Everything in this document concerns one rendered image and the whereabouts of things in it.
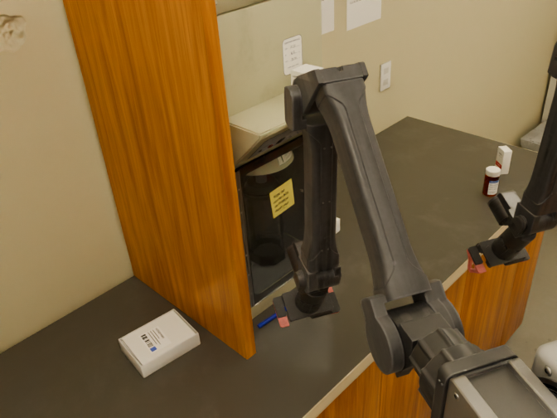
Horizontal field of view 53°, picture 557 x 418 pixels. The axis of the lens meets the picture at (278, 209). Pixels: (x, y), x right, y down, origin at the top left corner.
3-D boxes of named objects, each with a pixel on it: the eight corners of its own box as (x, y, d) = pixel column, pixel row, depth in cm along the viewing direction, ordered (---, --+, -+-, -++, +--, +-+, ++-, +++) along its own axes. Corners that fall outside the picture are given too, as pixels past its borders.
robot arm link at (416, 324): (418, 350, 63) (460, 337, 64) (379, 294, 71) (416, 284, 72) (413, 403, 68) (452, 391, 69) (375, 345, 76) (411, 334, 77)
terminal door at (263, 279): (247, 308, 141) (230, 171, 119) (325, 252, 158) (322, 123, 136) (249, 310, 140) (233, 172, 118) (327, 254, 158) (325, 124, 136)
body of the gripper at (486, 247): (475, 245, 135) (488, 231, 128) (510, 235, 137) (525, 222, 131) (487, 269, 132) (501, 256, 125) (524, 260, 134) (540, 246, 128)
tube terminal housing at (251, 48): (186, 283, 158) (131, 3, 116) (266, 232, 177) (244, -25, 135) (245, 324, 143) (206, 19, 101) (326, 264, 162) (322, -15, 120)
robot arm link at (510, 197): (525, 227, 116) (559, 218, 118) (499, 182, 121) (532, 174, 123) (499, 251, 126) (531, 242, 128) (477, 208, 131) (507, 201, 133)
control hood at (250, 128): (225, 163, 117) (220, 120, 112) (323, 114, 136) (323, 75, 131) (263, 181, 110) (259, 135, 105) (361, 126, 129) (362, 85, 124)
